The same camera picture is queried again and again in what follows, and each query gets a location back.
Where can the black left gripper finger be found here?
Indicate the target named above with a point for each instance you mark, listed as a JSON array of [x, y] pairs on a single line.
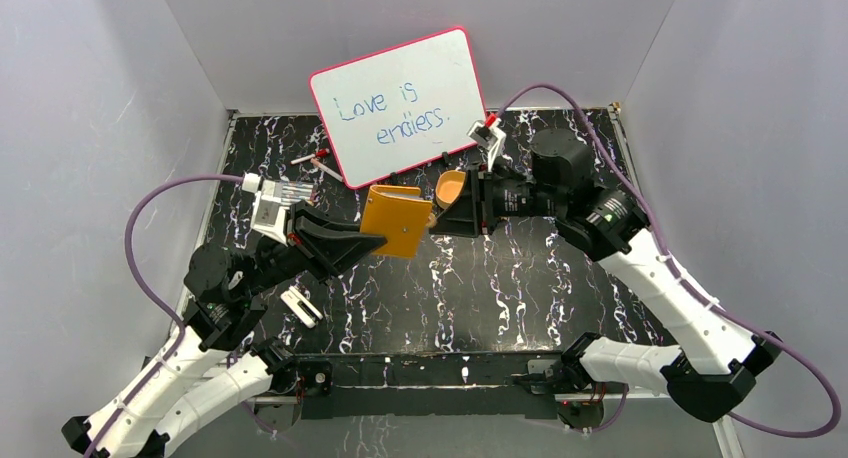
[[340, 254], [309, 220]]

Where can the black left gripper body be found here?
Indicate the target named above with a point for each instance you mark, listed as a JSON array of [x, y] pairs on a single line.
[[297, 230]]

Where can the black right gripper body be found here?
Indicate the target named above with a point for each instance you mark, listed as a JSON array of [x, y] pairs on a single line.
[[519, 197]]

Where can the orange leather card holder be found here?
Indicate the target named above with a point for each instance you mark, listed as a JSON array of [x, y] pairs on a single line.
[[401, 215]]

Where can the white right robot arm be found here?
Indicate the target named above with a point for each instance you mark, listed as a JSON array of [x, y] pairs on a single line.
[[712, 365]]

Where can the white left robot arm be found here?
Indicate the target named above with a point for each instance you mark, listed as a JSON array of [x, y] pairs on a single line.
[[226, 285]]

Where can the pack of coloured markers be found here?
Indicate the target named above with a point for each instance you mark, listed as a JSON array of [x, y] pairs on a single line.
[[288, 192]]

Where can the orange oval tray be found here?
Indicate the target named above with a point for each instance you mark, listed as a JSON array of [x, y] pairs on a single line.
[[448, 188]]

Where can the white marker pen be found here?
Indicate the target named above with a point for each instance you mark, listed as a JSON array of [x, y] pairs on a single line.
[[327, 170]]

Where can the small white object on table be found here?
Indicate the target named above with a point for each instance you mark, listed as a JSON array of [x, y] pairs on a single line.
[[301, 307]]

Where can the red capped marker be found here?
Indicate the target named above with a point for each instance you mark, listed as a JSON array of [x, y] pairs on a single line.
[[315, 155]]

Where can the pink framed whiteboard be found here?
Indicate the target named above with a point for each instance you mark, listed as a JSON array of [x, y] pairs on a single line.
[[399, 108]]

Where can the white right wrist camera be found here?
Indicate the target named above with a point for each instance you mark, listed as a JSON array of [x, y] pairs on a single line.
[[488, 134]]

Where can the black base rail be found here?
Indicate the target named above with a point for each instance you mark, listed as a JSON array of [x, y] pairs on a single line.
[[430, 375]]

